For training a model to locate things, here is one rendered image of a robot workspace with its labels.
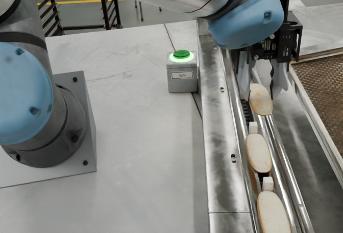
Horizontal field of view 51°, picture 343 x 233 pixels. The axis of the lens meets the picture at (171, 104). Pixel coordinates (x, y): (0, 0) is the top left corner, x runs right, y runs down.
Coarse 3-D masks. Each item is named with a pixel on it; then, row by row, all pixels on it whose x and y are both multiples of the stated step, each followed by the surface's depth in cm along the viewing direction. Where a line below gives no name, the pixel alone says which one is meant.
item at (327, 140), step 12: (336, 48) 77; (300, 60) 78; (336, 60) 75; (288, 72) 75; (300, 72) 75; (324, 72) 73; (300, 84) 70; (336, 84) 68; (300, 96) 68; (312, 96) 67; (324, 96) 66; (312, 108) 63; (312, 120) 61; (324, 120) 60; (324, 132) 57; (336, 132) 57; (336, 156) 53
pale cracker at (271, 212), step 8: (264, 192) 52; (272, 192) 52; (264, 200) 51; (272, 200) 50; (280, 200) 51; (264, 208) 49; (272, 208) 49; (280, 208) 49; (264, 216) 48; (272, 216) 48; (280, 216) 48; (264, 224) 47; (272, 224) 47; (280, 224) 47; (288, 224) 47; (264, 232) 47; (272, 232) 46; (280, 232) 46; (288, 232) 46
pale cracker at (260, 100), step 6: (252, 84) 64; (258, 84) 64; (252, 90) 62; (258, 90) 62; (264, 90) 62; (252, 96) 61; (258, 96) 60; (264, 96) 60; (252, 102) 59; (258, 102) 59; (264, 102) 59; (270, 102) 59; (252, 108) 59; (258, 108) 58; (264, 108) 58; (270, 108) 58; (258, 114) 57; (264, 114) 57
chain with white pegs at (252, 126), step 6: (234, 72) 87; (240, 96) 77; (246, 102) 76; (246, 108) 74; (246, 114) 72; (246, 120) 70; (252, 126) 64; (252, 132) 65; (258, 174) 58; (264, 174) 58; (264, 180) 52; (270, 180) 52; (264, 186) 52; (270, 186) 52
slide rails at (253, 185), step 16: (224, 64) 89; (240, 112) 71; (240, 128) 67; (240, 144) 63; (272, 144) 62; (272, 160) 59; (256, 176) 56; (272, 176) 56; (256, 192) 53; (288, 192) 53; (256, 208) 51; (288, 208) 50; (256, 224) 48
